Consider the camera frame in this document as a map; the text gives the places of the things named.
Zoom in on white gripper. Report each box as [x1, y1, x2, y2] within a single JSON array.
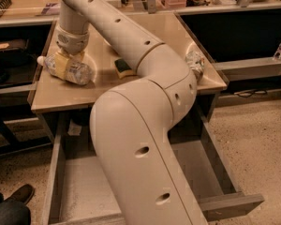
[[54, 23, 89, 80]]

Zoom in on blue labelled plastic bottle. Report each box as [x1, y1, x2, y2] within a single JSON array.
[[37, 54, 92, 85]]

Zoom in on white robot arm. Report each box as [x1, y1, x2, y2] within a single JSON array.
[[60, 0, 208, 225]]

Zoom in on grey counter cabinet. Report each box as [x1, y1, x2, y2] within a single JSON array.
[[27, 11, 229, 143]]

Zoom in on open grey wooden drawer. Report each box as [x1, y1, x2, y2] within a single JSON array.
[[41, 109, 264, 225]]

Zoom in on green and yellow sponge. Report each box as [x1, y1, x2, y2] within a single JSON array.
[[114, 58, 136, 79]]

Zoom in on purple and white paper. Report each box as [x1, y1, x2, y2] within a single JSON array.
[[41, 3, 60, 16]]

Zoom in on silver drink can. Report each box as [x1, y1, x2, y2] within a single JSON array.
[[185, 51, 205, 82]]

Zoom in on brown shoe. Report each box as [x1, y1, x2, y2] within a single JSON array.
[[7, 184, 35, 205]]

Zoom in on dark trouser leg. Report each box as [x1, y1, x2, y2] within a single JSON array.
[[0, 192, 31, 225]]

